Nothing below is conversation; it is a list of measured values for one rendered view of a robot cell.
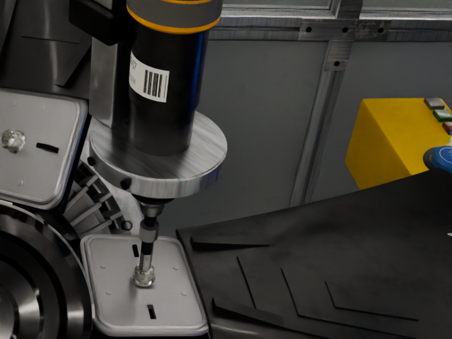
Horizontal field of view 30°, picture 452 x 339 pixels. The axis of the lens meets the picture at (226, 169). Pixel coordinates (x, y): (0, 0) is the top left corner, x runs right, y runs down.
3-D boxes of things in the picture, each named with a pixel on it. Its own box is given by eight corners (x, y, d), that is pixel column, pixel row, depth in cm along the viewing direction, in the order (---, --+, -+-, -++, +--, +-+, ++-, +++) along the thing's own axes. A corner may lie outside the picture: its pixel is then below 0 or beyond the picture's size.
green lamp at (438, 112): (431, 113, 92) (433, 109, 92) (446, 113, 92) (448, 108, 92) (438, 122, 91) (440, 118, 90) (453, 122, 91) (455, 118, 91)
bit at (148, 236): (145, 265, 49) (153, 196, 46) (157, 276, 49) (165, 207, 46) (130, 272, 49) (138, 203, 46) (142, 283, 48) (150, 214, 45)
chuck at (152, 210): (133, 209, 46) (136, 175, 44) (151, 199, 47) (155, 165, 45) (151, 222, 45) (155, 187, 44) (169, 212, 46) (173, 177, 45)
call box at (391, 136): (340, 171, 99) (360, 95, 93) (417, 168, 102) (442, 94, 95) (391, 266, 87) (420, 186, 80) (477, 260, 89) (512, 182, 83)
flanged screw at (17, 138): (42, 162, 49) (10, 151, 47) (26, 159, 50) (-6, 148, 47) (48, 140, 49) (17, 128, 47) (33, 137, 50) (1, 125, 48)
